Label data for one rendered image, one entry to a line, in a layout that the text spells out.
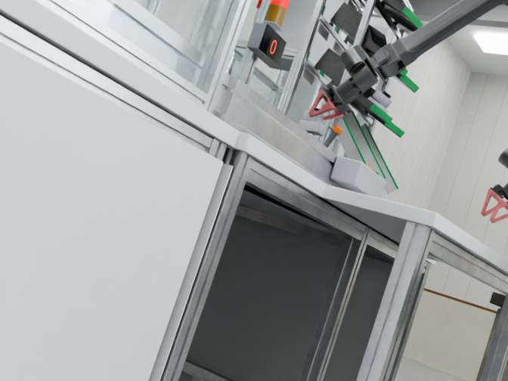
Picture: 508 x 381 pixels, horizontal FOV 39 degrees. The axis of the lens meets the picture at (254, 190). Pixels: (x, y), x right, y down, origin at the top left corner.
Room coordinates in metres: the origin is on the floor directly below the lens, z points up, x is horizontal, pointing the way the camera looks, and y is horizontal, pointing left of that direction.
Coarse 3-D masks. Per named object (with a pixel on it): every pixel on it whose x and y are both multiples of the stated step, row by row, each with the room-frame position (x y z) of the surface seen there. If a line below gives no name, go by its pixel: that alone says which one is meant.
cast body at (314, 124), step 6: (306, 114) 1.99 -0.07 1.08; (300, 120) 2.00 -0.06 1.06; (306, 120) 1.99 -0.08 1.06; (312, 120) 1.98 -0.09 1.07; (318, 120) 1.98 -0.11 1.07; (300, 126) 1.99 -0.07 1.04; (306, 126) 1.98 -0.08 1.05; (312, 126) 1.98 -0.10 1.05; (318, 126) 1.97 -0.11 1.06; (324, 126) 2.00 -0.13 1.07; (312, 132) 1.99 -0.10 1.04; (318, 132) 1.97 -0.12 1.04
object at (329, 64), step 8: (328, 48) 2.28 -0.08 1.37; (328, 56) 2.28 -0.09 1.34; (336, 56) 2.26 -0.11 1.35; (320, 64) 2.29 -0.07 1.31; (328, 64) 2.27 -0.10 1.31; (336, 64) 2.25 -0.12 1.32; (328, 72) 2.27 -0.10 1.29; (336, 72) 2.25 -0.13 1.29; (336, 80) 2.24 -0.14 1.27; (360, 96) 2.18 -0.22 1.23; (368, 96) 2.31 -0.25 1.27; (368, 104) 2.15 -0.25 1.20; (376, 112) 2.17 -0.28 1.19; (384, 112) 2.19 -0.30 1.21; (384, 120) 2.22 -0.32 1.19
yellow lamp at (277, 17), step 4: (272, 4) 1.87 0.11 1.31; (268, 8) 1.88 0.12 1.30; (272, 8) 1.87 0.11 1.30; (276, 8) 1.87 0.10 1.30; (280, 8) 1.87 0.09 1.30; (284, 8) 1.88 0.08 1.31; (268, 12) 1.87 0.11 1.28; (272, 12) 1.87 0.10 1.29; (276, 12) 1.87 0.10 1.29; (280, 12) 1.87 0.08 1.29; (284, 12) 1.88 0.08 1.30; (268, 16) 1.87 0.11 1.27; (272, 16) 1.87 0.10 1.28; (276, 16) 1.87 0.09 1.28; (280, 16) 1.87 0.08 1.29; (284, 16) 1.89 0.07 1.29; (264, 20) 1.88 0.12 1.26; (268, 20) 1.87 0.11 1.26; (272, 20) 1.87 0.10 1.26; (276, 20) 1.87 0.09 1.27; (280, 20) 1.88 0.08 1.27; (280, 24) 1.88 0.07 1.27
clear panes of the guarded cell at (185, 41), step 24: (72, 0) 0.88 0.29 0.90; (96, 0) 0.91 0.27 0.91; (120, 0) 0.95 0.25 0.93; (144, 0) 0.99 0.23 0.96; (168, 0) 1.03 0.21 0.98; (192, 0) 1.07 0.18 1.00; (216, 0) 1.12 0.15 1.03; (120, 24) 0.96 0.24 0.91; (144, 24) 1.00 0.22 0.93; (168, 24) 1.04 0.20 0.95; (192, 24) 1.09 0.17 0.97; (216, 24) 1.14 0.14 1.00; (144, 48) 1.02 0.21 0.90; (168, 48) 1.06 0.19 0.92; (192, 48) 1.11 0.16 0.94; (216, 48) 1.16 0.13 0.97; (192, 72) 1.13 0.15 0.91
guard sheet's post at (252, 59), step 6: (270, 0) 1.89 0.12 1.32; (264, 12) 1.89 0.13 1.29; (264, 18) 1.89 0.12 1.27; (252, 54) 1.89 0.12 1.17; (246, 60) 1.89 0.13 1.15; (252, 60) 1.90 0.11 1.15; (246, 66) 1.89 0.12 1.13; (252, 66) 1.90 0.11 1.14; (246, 72) 1.89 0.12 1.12; (252, 72) 1.91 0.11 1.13; (240, 78) 1.89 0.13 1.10; (246, 78) 1.89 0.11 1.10; (246, 84) 1.90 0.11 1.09
